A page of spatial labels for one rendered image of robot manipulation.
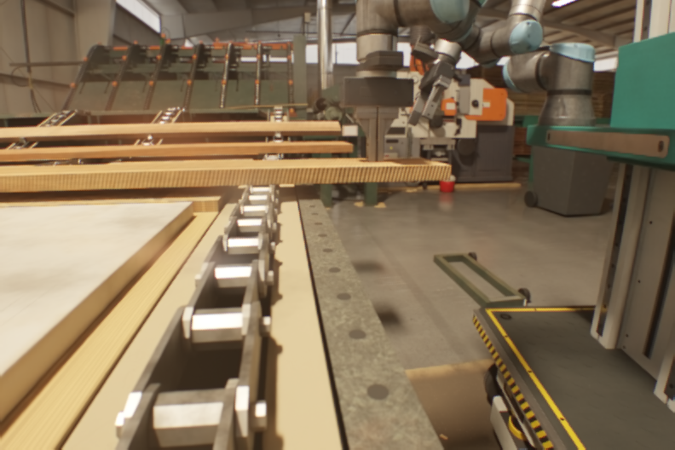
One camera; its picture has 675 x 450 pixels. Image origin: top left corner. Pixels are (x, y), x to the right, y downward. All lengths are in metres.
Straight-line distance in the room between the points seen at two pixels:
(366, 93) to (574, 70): 0.66
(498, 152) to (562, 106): 5.16
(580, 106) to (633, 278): 0.49
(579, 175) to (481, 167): 2.23
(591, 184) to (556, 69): 3.31
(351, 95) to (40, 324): 0.54
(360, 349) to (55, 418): 0.16
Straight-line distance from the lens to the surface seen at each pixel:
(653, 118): 1.06
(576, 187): 4.28
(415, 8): 0.65
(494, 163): 6.27
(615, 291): 1.23
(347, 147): 1.24
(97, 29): 12.88
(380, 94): 0.66
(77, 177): 0.68
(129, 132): 1.96
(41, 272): 0.36
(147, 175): 0.63
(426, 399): 1.43
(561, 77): 1.15
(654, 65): 1.08
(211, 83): 6.90
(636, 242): 1.19
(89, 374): 0.25
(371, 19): 0.67
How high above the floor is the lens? 0.95
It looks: 12 degrees down
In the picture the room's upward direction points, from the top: straight up
